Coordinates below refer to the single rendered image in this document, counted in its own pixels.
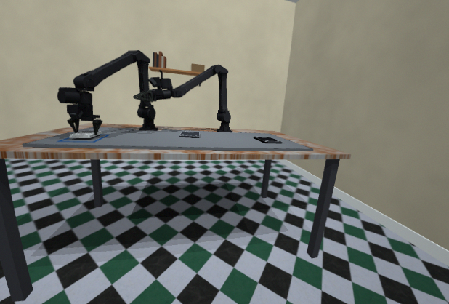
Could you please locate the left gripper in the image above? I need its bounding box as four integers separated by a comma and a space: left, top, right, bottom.
133, 89, 163, 102

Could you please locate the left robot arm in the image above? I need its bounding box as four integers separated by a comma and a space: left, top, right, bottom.
148, 65, 232, 132

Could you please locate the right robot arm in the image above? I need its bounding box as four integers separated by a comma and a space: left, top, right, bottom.
57, 50, 158, 131

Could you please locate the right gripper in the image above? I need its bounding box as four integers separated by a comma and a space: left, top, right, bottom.
67, 115, 102, 135

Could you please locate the white well plate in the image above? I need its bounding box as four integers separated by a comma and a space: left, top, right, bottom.
69, 131, 102, 138

